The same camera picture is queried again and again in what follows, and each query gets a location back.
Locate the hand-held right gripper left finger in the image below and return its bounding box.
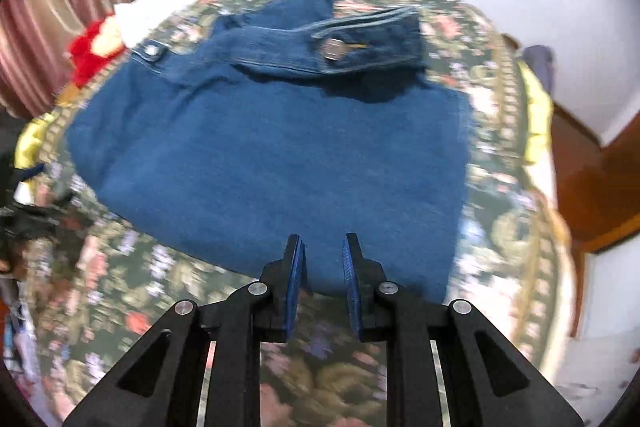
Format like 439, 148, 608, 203
62, 234, 307, 427

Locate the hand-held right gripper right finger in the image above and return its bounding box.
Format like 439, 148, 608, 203
341, 232, 583, 427

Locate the blue denim jacket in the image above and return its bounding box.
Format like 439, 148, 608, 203
65, 0, 473, 303

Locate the floral blanket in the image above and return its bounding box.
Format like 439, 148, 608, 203
15, 0, 576, 427

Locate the red plush toy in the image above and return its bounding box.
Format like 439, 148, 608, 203
62, 19, 126, 88

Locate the white cloth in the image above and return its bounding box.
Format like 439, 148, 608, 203
112, 0, 241, 48

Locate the yellow blanket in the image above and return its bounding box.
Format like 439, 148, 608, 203
515, 62, 554, 168

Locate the grey backpack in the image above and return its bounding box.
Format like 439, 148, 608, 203
522, 44, 556, 94

